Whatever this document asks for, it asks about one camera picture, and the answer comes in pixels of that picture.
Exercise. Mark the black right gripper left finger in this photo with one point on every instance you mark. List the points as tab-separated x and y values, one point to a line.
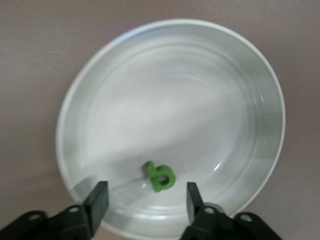
97	205

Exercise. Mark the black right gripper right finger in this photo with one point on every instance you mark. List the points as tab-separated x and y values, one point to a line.
193	207

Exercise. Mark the green foam letter g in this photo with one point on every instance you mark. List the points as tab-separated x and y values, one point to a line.
155	177

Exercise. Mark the light beige ceramic plate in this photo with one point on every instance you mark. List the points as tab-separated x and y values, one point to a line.
170	100

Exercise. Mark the brown paper table cover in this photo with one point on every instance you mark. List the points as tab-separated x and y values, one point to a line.
30	75

